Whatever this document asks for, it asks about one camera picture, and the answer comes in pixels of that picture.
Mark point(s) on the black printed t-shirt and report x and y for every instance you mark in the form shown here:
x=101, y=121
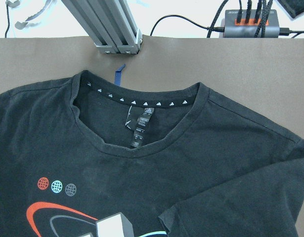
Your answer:
x=186, y=163

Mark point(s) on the grey usb hub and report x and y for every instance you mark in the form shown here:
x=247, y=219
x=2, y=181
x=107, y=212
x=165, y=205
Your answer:
x=243, y=29

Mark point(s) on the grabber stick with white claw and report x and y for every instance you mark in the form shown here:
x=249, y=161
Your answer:
x=21, y=25

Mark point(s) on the aluminium frame post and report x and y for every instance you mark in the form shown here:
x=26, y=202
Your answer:
x=109, y=23

